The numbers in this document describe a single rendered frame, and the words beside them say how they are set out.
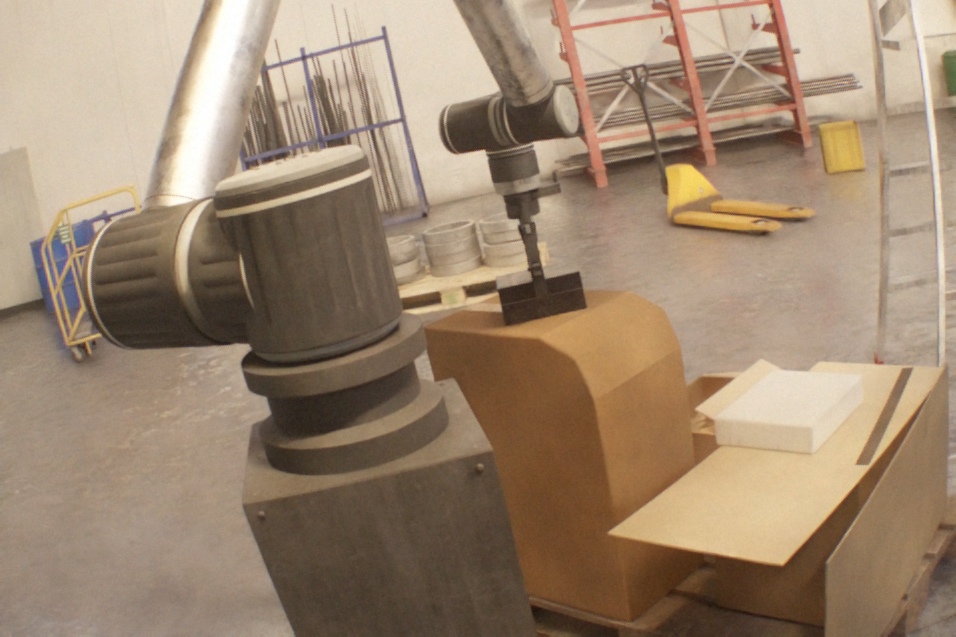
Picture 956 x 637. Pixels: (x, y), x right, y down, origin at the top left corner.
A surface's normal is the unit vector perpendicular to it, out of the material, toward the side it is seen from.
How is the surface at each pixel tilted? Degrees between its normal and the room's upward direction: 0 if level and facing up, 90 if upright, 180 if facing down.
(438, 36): 90
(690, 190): 83
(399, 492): 90
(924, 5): 76
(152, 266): 71
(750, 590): 90
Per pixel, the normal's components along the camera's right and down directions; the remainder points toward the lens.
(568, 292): 0.00, 0.20
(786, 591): -0.72, 0.29
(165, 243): -0.47, -0.34
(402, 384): 0.83, -0.07
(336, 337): 0.29, 0.13
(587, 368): 0.54, -0.34
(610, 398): 0.66, 0.00
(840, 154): -0.25, 0.25
